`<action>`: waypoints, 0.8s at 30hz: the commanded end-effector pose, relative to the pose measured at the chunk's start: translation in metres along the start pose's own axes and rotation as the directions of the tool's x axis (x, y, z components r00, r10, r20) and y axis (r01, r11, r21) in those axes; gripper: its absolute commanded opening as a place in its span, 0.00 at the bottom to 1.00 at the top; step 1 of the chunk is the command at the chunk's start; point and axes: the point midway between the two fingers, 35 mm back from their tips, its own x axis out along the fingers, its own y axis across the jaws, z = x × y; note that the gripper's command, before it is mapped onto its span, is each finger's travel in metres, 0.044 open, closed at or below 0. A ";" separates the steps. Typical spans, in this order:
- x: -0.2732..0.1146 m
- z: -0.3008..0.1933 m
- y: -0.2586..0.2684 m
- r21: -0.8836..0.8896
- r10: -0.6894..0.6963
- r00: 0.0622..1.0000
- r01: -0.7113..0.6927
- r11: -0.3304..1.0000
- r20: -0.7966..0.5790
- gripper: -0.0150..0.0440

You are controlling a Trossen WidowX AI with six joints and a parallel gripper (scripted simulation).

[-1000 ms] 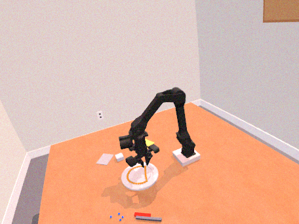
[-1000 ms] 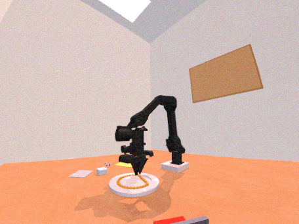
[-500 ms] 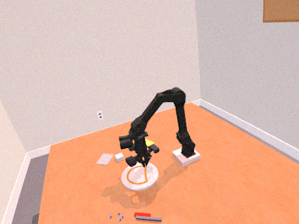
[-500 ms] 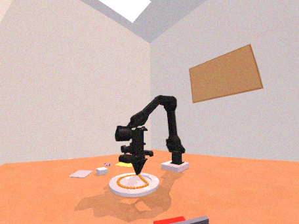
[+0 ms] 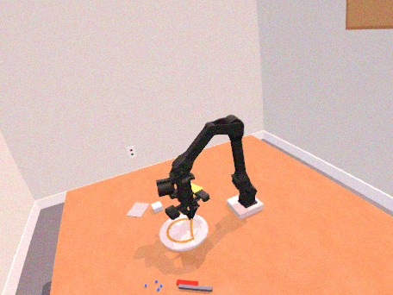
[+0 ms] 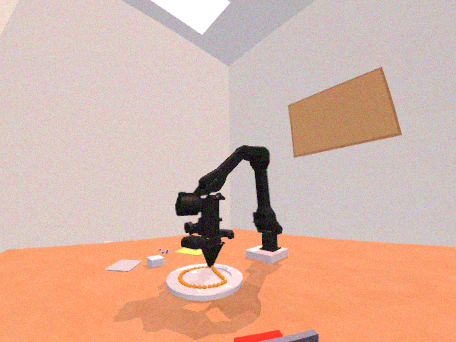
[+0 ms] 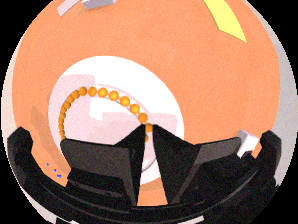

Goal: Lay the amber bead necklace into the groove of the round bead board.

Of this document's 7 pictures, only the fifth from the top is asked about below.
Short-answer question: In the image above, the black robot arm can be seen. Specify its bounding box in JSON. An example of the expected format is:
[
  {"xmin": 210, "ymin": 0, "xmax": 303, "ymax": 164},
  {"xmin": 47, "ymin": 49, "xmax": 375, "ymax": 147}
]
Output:
[{"xmin": 156, "ymin": 115, "xmax": 258, "ymax": 208}]

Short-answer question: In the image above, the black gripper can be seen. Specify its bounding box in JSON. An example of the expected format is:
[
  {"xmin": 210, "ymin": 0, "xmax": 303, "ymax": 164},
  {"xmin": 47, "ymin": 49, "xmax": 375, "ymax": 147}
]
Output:
[{"xmin": 165, "ymin": 190, "xmax": 210, "ymax": 220}]

